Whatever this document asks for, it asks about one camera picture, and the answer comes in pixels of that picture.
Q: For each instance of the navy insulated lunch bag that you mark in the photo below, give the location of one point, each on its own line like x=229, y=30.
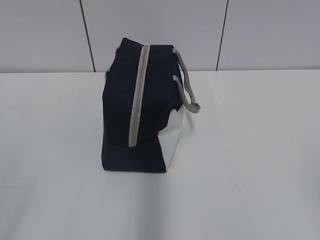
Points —
x=147, y=90

